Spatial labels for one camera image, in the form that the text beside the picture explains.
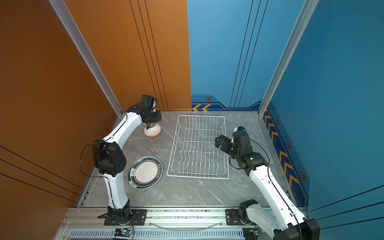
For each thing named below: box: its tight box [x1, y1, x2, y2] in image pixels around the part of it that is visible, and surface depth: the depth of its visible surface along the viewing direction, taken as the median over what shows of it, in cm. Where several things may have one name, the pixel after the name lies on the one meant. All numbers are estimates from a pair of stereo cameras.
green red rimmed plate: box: [128, 156, 163, 190], surface depth 87 cm
